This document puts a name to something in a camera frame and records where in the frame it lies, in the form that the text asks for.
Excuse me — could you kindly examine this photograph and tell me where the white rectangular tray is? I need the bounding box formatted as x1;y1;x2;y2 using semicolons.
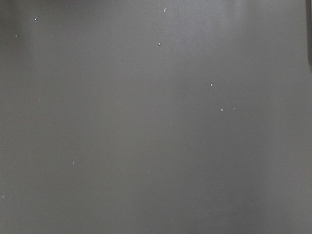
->
305;0;312;67

